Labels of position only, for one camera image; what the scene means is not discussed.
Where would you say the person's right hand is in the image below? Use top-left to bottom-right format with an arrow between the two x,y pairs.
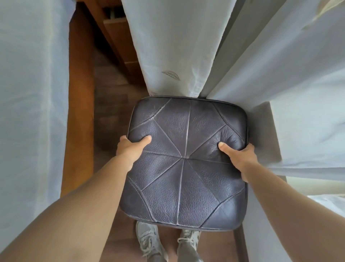
218,142 -> 258,183

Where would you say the person's left hand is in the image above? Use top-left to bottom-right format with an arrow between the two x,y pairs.
116,135 -> 152,171

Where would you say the dark leather patchwork cushion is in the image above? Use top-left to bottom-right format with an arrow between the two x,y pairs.
119,95 -> 249,232

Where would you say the person's right forearm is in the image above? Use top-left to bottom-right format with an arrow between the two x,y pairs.
247,162 -> 345,262

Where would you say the person's left forearm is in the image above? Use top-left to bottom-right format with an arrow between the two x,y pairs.
0,155 -> 131,262

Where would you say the white sheer curtain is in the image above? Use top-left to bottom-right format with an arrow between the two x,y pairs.
0,0 -> 77,253
201,0 -> 345,178

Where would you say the person's left white sneaker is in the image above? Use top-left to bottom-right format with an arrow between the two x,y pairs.
135,220 -> 169,262

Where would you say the person's white sneaker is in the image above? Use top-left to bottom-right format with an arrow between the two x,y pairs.
177,229 -> 203,262
135,220 -> 169,262

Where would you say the person's right white sneaker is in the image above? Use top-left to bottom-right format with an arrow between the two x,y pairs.
177,229 -> 203,262

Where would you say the white curtain with leaf print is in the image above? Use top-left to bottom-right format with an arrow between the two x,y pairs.
120,0 -> 238,98

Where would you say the brown wooden cabinet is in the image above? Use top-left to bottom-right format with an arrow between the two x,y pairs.
83,0 -> 147,86

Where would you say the brown wooden frame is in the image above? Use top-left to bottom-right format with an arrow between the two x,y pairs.
60,4 -> 95,198

